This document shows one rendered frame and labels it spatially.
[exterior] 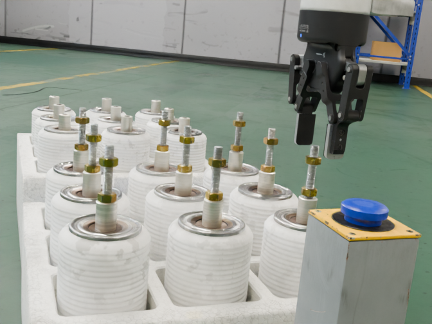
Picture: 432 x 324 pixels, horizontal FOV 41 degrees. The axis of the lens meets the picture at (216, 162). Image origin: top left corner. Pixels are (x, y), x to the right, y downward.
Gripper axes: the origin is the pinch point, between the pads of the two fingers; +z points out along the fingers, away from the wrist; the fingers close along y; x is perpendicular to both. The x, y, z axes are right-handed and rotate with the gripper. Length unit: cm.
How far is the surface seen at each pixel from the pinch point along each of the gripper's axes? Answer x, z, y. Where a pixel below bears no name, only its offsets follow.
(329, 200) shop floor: 56, 36, -83
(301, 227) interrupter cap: -2.2, 9.6, 2.2
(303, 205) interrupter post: -0.9, 7.8, 0.0
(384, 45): 353, -3, -474
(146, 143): -7, 12, -51
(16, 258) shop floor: -31, 35, -53
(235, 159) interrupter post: -0.1, 8.1, -23.2
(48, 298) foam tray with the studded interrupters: -29.5, 16.9, 0.0
